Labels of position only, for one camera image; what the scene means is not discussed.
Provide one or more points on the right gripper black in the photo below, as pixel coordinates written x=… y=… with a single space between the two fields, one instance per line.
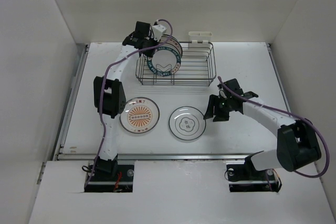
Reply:
x=220 y=116

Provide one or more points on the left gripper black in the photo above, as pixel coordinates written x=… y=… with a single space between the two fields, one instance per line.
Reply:
x=149 y=54

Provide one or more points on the teal rim lettered plate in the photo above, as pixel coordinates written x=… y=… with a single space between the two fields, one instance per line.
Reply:
x=166 y=61

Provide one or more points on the white plate flower outline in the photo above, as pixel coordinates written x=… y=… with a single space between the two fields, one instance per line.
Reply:
x=187 y=123

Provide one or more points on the orange sunburst plate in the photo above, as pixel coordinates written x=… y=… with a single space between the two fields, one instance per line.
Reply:
x=140 y=115
x=179 y=49

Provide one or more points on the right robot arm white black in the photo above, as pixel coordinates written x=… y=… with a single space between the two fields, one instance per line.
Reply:
x=296 y=138

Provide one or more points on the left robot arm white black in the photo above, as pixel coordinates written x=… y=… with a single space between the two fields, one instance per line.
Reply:
x=109 y=96

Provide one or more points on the rear red rim plate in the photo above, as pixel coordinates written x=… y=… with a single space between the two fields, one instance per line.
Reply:
x=170 y=36

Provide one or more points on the white cutlery holder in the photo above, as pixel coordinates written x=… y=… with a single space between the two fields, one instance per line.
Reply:
x=200 y=39

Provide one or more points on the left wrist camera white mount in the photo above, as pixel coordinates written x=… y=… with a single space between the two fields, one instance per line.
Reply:
x=158 y=31

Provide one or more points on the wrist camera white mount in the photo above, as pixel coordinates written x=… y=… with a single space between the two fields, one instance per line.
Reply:
x=158 y=31
x=223 y=94

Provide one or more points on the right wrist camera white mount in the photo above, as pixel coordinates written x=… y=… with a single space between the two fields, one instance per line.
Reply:
x=223 y=94

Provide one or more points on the grey wire dish rack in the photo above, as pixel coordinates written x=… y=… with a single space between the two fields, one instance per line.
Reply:
x=198 y=68

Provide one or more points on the left side rail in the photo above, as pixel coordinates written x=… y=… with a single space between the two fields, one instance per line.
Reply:
x=63 y=126

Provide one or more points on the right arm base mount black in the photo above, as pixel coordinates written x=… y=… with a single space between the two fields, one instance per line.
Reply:
x=244 y=179

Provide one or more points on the right side rail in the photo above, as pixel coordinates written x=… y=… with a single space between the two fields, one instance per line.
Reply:
x=278 y=78

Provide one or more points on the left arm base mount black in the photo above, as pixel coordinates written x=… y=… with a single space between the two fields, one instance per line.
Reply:
x=119 y=181

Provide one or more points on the aluminium front rail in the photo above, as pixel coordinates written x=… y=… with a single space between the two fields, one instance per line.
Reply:
x=155 y=157

